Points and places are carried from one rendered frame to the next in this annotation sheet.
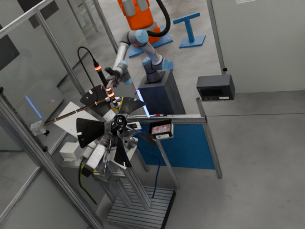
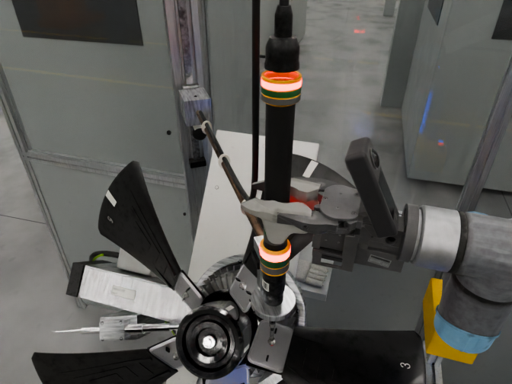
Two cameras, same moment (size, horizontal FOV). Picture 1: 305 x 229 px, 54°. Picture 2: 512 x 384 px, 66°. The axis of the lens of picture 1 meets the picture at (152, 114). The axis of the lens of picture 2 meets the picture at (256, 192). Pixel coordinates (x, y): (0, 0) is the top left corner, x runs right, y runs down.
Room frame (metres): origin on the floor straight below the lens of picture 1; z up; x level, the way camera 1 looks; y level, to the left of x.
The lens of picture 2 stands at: (1.86, -0.15, 1.79)
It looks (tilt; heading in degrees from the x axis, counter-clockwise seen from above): 34 degrees down; 73
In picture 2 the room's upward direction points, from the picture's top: straight up
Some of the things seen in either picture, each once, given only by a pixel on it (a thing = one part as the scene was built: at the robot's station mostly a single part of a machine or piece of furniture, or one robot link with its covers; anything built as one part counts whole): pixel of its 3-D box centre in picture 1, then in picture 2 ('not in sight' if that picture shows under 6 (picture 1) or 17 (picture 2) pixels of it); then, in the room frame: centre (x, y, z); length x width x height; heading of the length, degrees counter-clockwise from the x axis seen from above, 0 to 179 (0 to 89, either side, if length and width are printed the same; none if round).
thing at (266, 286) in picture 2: (106, 85); (276, 199); (2.01, 0.24, 1.50); 0.04 x 0.04 x 0.46
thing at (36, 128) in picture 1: (37, 128); (194, 105); (2.00, 0.86, 1.39); 0.10 x 0.07 x 0.08; 91
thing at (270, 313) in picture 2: (113, 101); (271, 277); (2.01, 0.25, 1.34); 0.09 x 0.07 x 0.10; 91
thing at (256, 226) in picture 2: (76, 112); (223, 161); (2.01, 0.54, 1.39); 0.54 x 0.01 x 0.01; 91
